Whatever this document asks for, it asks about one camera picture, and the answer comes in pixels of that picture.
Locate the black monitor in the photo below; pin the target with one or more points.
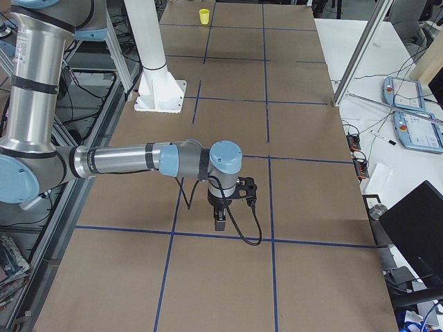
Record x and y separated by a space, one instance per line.
414 225

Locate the upper blue teach pendant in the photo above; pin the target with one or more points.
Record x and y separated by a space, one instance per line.
403 93

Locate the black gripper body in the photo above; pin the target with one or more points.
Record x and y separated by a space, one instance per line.
216 201

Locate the blue teach pendant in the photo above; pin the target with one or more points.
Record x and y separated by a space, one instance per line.
418 134
403 93

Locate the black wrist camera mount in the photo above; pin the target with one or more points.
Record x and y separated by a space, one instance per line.
247 189

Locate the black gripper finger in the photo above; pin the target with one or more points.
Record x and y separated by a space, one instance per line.
219 214

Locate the orange black connector block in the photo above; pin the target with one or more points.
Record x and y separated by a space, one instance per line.
353 141

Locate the black marker pen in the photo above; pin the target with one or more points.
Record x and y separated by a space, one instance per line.
383 138

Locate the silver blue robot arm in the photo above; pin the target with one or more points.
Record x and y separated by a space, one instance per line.
31 164

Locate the white pillar with base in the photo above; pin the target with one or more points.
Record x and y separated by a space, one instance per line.
158 90

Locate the metal rod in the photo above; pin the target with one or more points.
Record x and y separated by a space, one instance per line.
406 111

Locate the stack of magazines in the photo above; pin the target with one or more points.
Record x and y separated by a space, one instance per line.
14 270

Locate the lower blue teach pendant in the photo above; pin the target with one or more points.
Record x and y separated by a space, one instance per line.
418 134

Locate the yellow plastic cup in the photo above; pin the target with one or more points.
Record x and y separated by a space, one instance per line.
204 16

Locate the white paper sheet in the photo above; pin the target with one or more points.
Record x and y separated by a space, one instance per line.
378 180

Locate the aluminium frame post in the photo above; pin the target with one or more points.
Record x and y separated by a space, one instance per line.
365 40

